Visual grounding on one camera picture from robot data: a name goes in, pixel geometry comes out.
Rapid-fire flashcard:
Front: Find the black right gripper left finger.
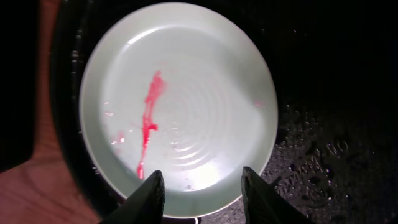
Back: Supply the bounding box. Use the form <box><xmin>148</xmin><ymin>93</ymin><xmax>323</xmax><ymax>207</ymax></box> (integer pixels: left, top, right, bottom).
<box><xmin>99</xmin><ymin>170</ymin><xmax>165</xmax><ymax>224</ymax></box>

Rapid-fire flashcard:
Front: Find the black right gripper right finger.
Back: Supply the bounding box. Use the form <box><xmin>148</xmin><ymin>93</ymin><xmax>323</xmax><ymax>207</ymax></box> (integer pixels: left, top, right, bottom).
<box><xmin>241</xmin><ymin>167</ymin><xmax>313</xmax><ymax>224</ymax></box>

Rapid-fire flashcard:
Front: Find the light green plate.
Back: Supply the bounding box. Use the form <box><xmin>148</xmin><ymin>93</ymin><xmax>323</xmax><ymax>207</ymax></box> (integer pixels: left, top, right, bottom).
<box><xmin>79</xmin><ymin>2</ymin><xmax>278</xmax><ymax>218</ymax></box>

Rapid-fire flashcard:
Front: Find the round black tray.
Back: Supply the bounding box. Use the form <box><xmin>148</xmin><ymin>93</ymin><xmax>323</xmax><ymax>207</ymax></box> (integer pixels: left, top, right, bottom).
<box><xmin>50</xmin><ymin>0</ymin><xmax>397</xmax><ymax>223</ymax></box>

